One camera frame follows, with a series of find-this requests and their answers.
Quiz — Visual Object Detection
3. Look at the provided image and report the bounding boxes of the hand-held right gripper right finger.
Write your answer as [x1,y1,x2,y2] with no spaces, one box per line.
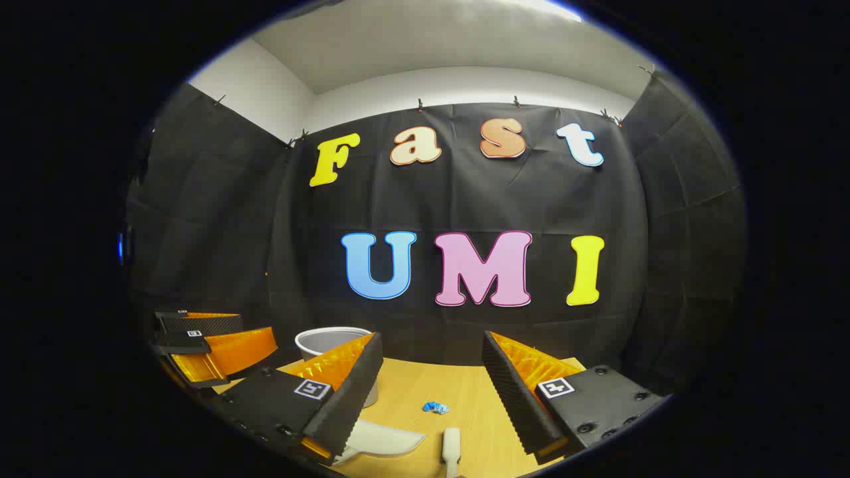
[482,330,666,465]

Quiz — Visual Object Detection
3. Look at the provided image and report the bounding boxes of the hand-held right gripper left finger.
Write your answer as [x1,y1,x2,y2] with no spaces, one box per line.
[212,331,385,465]

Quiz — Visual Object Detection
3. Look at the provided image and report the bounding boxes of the wooden desktop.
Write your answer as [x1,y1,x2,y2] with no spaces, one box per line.
[212,357,588,478]

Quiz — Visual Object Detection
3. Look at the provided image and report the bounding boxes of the grey ribbed garbage bin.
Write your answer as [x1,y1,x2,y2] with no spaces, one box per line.
[295,326,381,408]

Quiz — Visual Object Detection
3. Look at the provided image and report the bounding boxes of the small grey broom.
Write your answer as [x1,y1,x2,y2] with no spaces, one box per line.
[442,427,462,478]

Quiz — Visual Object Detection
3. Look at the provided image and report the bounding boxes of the grey plastic dustpan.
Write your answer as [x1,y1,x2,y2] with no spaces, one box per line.
[332,418,426,467]

